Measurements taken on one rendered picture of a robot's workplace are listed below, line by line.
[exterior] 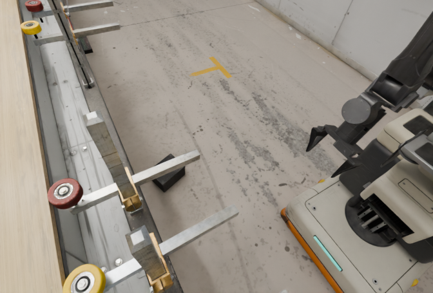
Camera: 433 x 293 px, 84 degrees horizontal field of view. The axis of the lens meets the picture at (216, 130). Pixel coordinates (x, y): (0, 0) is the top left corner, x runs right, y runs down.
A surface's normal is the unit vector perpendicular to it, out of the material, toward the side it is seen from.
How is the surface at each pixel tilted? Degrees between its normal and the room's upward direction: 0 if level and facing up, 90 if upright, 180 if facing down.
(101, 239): 0
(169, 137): 0
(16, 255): 0
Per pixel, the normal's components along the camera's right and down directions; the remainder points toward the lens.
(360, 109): -0.72, 0.00
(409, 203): -0.05, -0.58
